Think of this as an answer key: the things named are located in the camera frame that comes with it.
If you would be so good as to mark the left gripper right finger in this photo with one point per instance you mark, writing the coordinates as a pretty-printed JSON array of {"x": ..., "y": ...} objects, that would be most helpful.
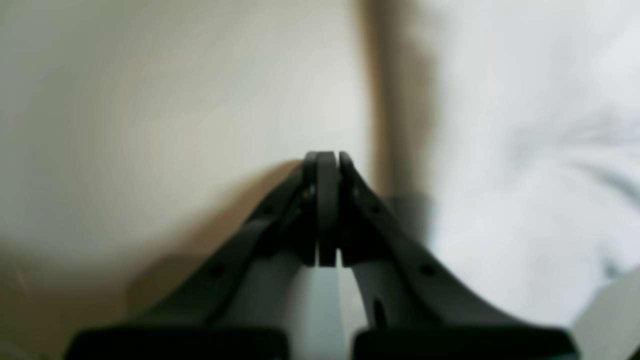
[{"x": 415, "y": 307}]

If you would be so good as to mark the white printed T-shirt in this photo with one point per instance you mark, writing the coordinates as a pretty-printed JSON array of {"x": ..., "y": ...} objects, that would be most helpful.
[{"x": 524, "y": 122}]

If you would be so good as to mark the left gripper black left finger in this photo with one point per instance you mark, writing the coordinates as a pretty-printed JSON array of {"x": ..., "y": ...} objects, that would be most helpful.
[{"x": 232, "y": 306}]

